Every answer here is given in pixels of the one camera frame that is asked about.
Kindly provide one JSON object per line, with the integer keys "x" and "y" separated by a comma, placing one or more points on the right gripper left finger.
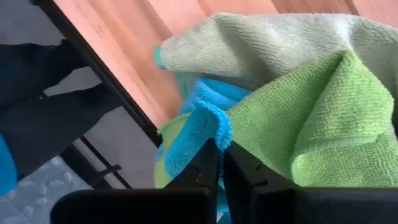
{"x": 186, "y": 205}

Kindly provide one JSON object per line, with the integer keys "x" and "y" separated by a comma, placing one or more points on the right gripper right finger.
{"x": 280, "y": 205}

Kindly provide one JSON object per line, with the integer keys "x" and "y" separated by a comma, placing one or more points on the blue microfiber towel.
{"x": 199, "y": 130}

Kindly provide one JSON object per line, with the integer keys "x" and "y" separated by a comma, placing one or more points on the bright green microfiber towel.
{"x": 280, "y": 124}

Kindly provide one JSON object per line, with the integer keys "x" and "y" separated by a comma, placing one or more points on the pale green microfiber towel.
{"x": 264, "y": 43}

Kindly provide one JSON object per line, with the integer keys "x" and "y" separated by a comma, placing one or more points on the grey leaf-patterned floor mat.
{"x": 37, "y": 199}

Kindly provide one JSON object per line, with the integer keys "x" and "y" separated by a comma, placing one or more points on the person's leg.
{"x": 31, "y": 68}
{"x": 46, "y": 130}

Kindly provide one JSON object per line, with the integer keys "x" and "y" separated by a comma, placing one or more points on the blue fabric item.
{"x": 6, "y": 168}

